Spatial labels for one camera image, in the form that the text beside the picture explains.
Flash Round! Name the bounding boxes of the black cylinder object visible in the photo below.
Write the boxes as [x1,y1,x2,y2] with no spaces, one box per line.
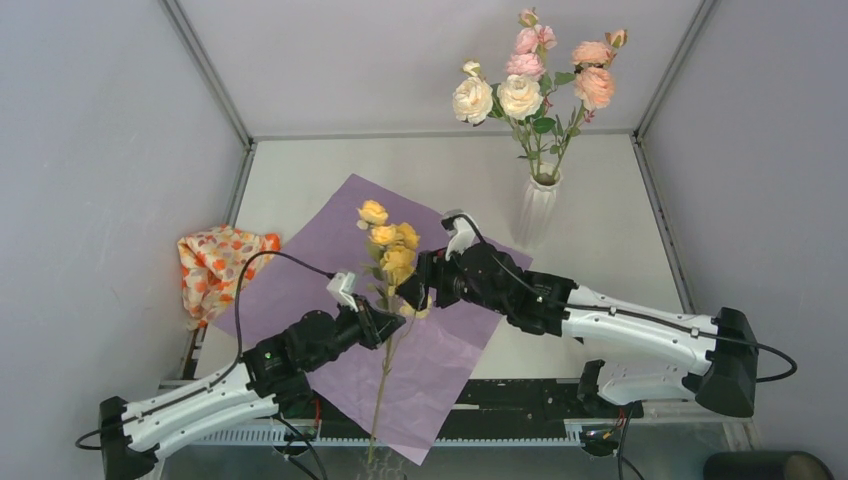
[702,451,835,480]

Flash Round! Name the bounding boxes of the yellow rose stem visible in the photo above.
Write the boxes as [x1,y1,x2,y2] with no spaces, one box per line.
[357,200,432,465]

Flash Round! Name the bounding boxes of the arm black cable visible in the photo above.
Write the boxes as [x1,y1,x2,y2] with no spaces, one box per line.
[450,213,799,386]
[74,250,336,452]

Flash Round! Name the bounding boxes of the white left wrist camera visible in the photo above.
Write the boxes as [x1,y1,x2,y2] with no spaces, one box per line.
[326,272,359,312]

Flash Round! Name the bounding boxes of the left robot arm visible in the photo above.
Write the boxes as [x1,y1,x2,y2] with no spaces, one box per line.
[99,296,406,479]

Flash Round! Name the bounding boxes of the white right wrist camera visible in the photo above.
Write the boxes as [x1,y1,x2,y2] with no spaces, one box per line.
[441,210,477,260]

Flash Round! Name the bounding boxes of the white rose stem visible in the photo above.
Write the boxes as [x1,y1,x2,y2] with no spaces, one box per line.
[451,60,588,185]

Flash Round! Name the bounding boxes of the pink rose stem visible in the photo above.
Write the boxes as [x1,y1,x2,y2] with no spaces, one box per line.
[497,8,565,175]

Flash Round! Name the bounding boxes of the purple wrapping paper sheet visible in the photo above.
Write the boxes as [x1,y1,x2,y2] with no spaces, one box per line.
[215,173,513,465]

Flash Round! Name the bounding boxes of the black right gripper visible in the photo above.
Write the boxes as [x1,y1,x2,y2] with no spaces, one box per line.
[395,240,509,317]

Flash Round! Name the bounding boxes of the peach rose stem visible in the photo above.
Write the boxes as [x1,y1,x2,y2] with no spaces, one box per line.
[554,29,629,177]

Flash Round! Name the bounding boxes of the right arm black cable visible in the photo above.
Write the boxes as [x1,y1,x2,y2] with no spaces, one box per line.
[450,213,799,386]

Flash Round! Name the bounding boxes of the orange floral cloth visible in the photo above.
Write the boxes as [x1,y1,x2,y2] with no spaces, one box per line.
[177,224,281,330]

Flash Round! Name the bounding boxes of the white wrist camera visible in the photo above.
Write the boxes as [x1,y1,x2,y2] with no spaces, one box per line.
[441,210,477,260]
[326,272,359,312]

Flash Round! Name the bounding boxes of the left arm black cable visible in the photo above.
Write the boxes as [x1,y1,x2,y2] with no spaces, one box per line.
[74,250,336,452]

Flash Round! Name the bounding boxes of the white ribbed ceramic vase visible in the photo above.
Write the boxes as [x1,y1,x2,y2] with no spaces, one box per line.
[512,162,561,249]

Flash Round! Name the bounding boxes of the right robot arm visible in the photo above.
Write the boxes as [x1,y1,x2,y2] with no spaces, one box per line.
[396,244,759,418]

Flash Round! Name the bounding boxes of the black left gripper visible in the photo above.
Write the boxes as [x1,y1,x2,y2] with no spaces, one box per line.
[306,293,406,371]

